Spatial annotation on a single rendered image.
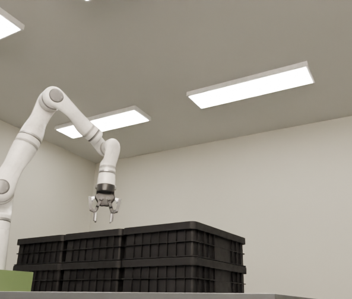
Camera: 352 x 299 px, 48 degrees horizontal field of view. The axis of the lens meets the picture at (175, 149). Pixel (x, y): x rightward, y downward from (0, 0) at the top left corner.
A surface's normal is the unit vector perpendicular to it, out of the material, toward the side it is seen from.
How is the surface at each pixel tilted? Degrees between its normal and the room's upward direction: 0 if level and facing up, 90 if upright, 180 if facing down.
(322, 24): 180
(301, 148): 90
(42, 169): 90
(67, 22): 180
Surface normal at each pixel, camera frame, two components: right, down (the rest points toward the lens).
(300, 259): -0.49, -0.33
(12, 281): 0.87, -0.16
